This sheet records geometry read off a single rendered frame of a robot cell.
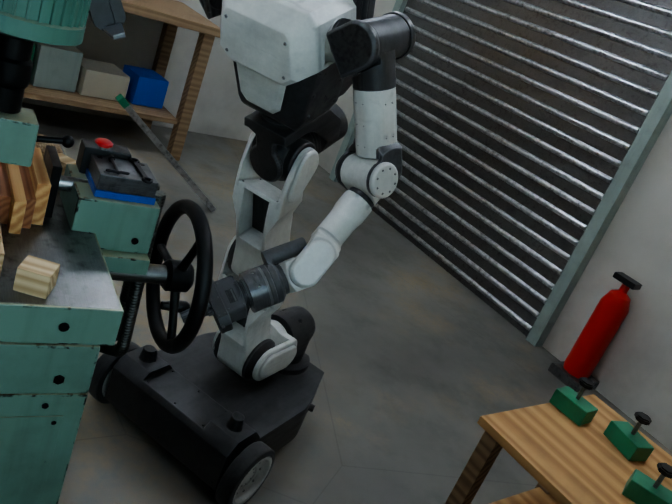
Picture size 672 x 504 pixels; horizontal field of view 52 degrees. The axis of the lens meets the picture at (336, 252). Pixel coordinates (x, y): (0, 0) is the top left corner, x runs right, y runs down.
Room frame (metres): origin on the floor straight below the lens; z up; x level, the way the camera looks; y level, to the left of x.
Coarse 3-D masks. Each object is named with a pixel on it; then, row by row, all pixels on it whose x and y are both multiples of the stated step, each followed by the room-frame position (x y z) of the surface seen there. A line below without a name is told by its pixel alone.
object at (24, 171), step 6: (24, 168) 1.04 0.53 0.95; (24, 174) 1.02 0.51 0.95; (24, 180) 1.00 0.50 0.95; (30, 180) 1.00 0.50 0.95; (24, 186) 0.98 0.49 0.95; (30, 186) 0.98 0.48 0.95; (30, 192) 0.96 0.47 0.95; (30, 198) 0.94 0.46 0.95; (30, 204) 0.94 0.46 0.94; (30, 210) 0.94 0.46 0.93; (24, 216) 0.94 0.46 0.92; (30, 216) 0.95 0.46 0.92; (24, 222) 0.94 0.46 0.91; (30, 222) 0.95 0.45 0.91
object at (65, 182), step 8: (48, 152) 1.04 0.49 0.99; (56, 152) 1.05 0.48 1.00; (48, 160) 1.02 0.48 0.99; (56, 160) 1.02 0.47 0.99; (48, 168) 1.01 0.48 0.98; (56, 168) 0.99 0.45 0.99; (56, 176) 0.99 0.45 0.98; (64, 176) 1.04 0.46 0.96; (56, 184) 1.00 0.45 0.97; (64, 184) 1.03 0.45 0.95; (72, 184) 1.04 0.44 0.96; (56, 192) 1.00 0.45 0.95; (48, 200) 0.99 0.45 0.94; (48, 208) 0.99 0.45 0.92; (48, 216) 1.00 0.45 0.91
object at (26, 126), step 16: (0, 112) 0.94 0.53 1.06; (32, 112) 1.00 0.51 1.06; (0, 128) 0.93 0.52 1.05; (16, 128) 0.94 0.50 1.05; (32, 128) 0.95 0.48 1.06; (0, 144) 0.93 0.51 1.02; (16, 144) 0.94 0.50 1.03; (32, 144) 0.95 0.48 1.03; (0, 160) 0.93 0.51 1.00; (16, 160) 0.94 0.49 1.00
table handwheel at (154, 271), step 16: (176, 208) 1.20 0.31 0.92; (192, 208) 1.15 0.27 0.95; (160, 224) 1.24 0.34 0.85; (192, 224) 1.12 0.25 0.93; (208, 224) 1.12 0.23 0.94; (160, 240) 1.25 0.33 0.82; (208, 240) 1.09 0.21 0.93; (160, 256) 1.25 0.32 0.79; (192, 256) 1.12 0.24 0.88; (208, 256) 1.07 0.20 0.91; (112, 272) 1.07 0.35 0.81; (160, 272) 1.12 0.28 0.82; (176, 272) 1.13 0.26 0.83; (192, 272) 1.15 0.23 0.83; (208, 272) 1.06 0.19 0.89; (176, 288) 1.13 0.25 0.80; (208, 288) 1.05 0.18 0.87; (176, 304) 1.13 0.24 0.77; (192, 304) 1.04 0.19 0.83; (160, 320) 1.17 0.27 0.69; (176, 320) 1.12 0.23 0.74; (192, 320) 1.03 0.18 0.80; (160, 336) 1.12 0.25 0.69; (176, 336) 1.06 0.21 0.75; (192, 336) 1.04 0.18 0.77; (176, 352) 1.07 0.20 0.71
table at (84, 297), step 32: (0, 224) 0.93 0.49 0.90; (32, 224) 0.96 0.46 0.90; (64, 224) 1.00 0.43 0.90; (64, 256) 0.91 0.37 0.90; (96, 256) 0.94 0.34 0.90; (128, 256) 1.04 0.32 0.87; (0, 288) 0.77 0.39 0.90; (64, 288) 0.83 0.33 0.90; (96, 288) 0.86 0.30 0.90; (0, 320) 0.74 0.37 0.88; (32, 320) 0.76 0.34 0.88; (64, 320) 0.79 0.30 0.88; (96, 320) 0.81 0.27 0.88
